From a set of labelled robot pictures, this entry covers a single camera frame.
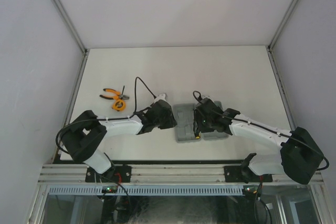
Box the grey plastic tool case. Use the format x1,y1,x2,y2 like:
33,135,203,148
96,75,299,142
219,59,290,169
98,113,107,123
172,103,229,143

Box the black yellow screwdriver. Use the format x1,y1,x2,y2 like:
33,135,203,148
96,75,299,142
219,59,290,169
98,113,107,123
195,133,201,140

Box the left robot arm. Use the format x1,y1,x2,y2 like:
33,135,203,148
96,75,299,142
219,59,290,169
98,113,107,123
56,100,177,182

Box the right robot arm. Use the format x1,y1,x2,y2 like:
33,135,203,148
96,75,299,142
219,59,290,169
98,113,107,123
194,95,329,185

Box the orange tape measure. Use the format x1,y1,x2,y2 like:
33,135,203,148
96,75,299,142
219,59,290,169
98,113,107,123
112,99,126,112

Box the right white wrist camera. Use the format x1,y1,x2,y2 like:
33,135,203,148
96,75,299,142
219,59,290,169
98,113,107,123
201,95,210,101

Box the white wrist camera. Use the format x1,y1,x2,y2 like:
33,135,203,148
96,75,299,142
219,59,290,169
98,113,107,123
201,95,210,101
154,93,167,103

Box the right camera black cable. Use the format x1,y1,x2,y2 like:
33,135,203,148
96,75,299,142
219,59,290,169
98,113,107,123
193,90,330,172

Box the camera black cable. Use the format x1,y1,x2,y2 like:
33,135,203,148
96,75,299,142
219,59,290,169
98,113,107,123
193,90,330,172
55,77,158,156

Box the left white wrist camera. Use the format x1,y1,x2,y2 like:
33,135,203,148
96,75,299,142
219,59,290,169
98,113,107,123
154,93,167,103

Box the orange handled pliers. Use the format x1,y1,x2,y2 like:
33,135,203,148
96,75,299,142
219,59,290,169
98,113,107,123
99,88,130,100

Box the slotted grey cable duct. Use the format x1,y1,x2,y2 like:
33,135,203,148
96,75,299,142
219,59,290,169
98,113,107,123
48,185,244,196

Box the left camera black cable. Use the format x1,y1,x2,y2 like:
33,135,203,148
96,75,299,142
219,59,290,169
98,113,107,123
55,77,158,156

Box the aluminium front rail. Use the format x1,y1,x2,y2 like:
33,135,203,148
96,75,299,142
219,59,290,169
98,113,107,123
38,163,323,184

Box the right aluminium frame post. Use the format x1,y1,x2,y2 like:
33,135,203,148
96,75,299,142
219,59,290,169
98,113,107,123
267,0,316,51

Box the aluminium frame post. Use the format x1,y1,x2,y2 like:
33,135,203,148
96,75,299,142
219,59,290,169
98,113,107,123
267,0,316,51
36,0,88,55

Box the left aluminium frame post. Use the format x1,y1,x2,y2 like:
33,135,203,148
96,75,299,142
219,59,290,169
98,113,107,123
36,0,88,55

